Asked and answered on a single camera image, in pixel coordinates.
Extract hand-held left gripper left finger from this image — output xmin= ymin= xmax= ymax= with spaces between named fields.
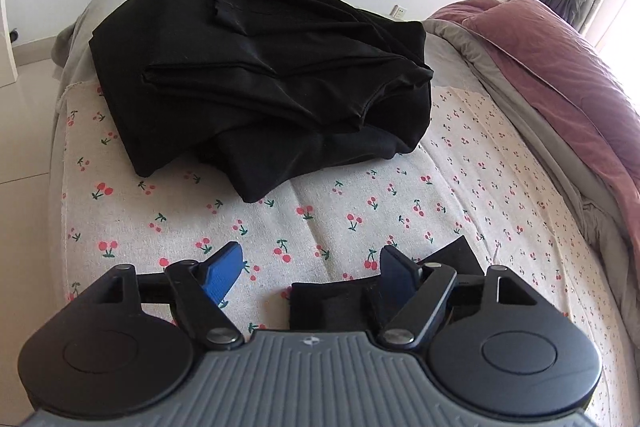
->
xmin=92 ymin=241 xmax=246 ymax=351

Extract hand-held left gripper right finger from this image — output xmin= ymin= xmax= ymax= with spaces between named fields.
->
xmin=377 ymin=245 xmax=541 ymax=350

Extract black pants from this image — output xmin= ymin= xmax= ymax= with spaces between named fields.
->
xmin=89 ymin=0 xmax=435 ymax=204

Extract folded black cloth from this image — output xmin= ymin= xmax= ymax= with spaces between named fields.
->
xmin=289 ymin=236 xmax=488 ymax=334

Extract cherry print bed sheet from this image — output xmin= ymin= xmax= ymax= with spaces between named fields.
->
xmin=60 ymin=79 xmax=626 ymax=408

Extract pink grey quilt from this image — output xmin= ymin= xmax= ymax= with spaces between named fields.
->
xmin=424 ymin=4 xmax=640 ymax=333

